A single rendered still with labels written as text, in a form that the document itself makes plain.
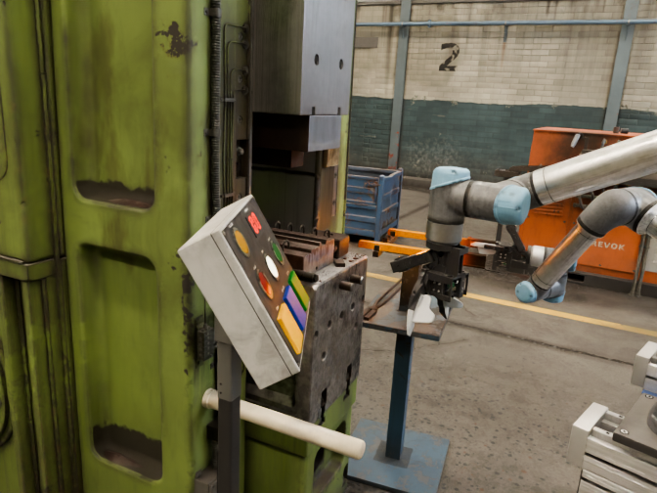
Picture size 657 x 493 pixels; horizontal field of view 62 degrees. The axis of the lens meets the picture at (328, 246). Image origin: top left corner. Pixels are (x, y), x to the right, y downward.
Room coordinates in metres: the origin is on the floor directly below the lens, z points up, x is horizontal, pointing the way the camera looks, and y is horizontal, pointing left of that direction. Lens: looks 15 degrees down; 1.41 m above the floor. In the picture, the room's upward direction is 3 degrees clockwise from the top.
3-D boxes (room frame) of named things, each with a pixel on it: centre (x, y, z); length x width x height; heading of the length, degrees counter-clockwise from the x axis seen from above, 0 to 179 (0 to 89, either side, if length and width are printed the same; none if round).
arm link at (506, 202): (1.07, -0.33, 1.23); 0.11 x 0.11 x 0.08; 56
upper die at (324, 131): (1.65, 0.21, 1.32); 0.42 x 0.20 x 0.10; 65
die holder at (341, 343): (1.70, 0.20, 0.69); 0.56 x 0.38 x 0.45; 65
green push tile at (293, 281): (1.11, 0.06, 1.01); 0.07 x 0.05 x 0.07; 0
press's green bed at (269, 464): (1.70, 0.20, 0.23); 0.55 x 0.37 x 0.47; 65
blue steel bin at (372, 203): (5.80, -0.08, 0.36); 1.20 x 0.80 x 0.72; 69
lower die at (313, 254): (1.65, 0.21, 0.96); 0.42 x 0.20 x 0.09; 65
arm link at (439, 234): (1.12, -0.24, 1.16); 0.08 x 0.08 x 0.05
